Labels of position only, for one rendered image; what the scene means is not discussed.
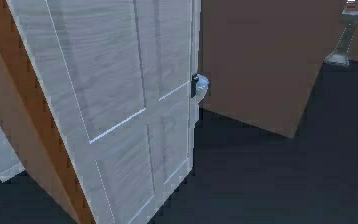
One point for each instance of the silver round door knob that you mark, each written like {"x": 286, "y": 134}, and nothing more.
{"x": 200, "y": 85}

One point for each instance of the white panelled room door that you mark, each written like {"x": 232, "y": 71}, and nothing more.
{"x": 120, "y": 100}

